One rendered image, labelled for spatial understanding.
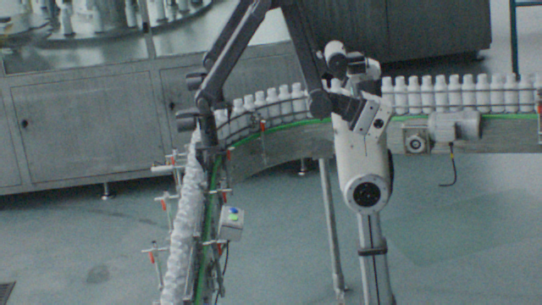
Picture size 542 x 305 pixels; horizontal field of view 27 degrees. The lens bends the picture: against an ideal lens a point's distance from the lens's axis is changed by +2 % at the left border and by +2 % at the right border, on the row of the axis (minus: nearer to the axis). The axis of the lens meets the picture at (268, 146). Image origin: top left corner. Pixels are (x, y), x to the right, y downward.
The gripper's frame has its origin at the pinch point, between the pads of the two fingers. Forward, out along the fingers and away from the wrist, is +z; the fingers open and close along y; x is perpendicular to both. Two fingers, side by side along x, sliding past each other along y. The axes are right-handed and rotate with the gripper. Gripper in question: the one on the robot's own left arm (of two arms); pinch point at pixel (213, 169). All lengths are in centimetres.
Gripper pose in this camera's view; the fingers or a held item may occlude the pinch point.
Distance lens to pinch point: 374.4
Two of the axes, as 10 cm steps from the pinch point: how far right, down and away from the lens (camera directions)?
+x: 0.2, -3.6, 9.3
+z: 1.2, 9.3, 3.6
